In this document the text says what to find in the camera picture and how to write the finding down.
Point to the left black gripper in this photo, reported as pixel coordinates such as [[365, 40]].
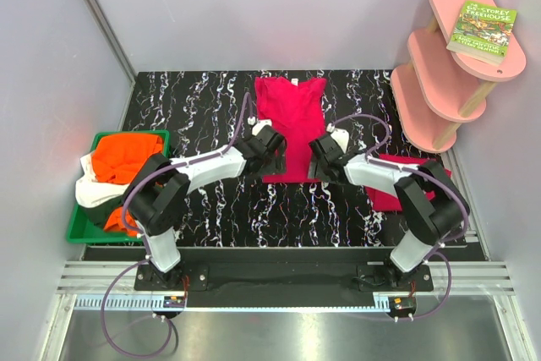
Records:
[[278, 160]]

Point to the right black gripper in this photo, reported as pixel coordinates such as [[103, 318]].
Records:
[[315, 167]]

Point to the magenta t-shirt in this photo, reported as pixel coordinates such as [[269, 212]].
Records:
[[296, 113]]

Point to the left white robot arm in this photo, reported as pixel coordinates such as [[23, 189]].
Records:
[[156, 196]]

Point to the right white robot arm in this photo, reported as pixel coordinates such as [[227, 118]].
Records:
[[431, 203]]

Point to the folded dark pink t-shirt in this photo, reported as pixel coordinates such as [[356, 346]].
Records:
[[382, 201]]

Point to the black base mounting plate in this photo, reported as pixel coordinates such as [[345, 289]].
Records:
[[355, 256]]

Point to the pink three-tier shelf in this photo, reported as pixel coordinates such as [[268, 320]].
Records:
[[438, 90]]

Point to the orange t-shirt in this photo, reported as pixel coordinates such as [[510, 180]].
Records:
[[117, 159]]

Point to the white t-shirt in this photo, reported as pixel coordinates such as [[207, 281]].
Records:
[[89, 192]]

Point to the green plastic basket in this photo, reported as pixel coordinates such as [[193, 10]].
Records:
[[81, 230]]

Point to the green storey treehouse book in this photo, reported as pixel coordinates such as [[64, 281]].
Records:
[[482, 32]]

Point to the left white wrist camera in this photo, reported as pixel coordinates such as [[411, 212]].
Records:
[[256, 125]]

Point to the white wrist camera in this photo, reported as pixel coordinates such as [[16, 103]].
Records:
[[256, 125], [340, 136]]

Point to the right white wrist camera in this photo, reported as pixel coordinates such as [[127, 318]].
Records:
[[340, 136]]

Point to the aluminium rail frame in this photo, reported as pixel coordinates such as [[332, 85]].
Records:
[[464, 278]]

